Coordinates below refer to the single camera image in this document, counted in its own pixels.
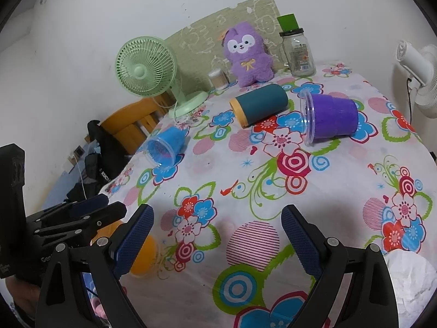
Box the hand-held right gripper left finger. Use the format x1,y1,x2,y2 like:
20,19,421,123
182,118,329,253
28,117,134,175
34,204,155,328

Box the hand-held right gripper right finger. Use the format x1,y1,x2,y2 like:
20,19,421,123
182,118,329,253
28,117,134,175
280,204,400,328

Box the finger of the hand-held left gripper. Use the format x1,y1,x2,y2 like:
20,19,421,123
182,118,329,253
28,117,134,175
25,194,110,227
32,201,128,247

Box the orange cup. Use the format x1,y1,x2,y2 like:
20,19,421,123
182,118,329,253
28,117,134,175
128,234,161,277

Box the blue cup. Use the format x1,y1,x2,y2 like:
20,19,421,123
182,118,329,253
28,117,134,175
145,126,187,168

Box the purple cup with clear rim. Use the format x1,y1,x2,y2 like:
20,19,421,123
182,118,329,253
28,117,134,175
299,92,359,147

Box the teal cup with yellow rim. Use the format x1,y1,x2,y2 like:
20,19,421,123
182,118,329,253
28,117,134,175
229,84,289,130

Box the person's left hand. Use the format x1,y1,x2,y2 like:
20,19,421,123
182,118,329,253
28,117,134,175
5,277,42,320

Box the black bag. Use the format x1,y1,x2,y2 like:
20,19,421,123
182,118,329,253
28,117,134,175
66,119,133,203

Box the floral tablecloth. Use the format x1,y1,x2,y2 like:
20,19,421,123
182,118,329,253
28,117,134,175
90,62,437,328

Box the wooden chair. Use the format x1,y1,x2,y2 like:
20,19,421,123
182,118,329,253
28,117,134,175
84,97,179,155

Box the crumpled white tissue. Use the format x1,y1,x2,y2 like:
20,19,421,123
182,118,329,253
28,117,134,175
384,249,435,326

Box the green desk fan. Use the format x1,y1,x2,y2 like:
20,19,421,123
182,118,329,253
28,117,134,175
115,36,209,119

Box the cotton swab container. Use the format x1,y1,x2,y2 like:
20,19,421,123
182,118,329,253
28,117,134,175
208,69,229,91

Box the glass jar black lid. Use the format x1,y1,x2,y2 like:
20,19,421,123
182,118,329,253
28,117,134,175
276,13,315,77

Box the purple plush toy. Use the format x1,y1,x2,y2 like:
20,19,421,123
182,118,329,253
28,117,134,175
222,21,274,88

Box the white standing fan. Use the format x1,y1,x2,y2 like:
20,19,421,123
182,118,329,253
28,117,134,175
412,44,437,119

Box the green patterned cushion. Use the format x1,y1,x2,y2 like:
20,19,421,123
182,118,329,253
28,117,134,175
163,0,286,100

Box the white hair dryer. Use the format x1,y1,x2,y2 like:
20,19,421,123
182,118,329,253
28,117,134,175
396,40,433,84

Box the white charging cable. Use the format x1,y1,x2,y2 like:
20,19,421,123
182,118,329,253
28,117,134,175
67,156,87,199

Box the black power cable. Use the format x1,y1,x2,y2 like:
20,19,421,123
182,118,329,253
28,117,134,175
406,77,416,125

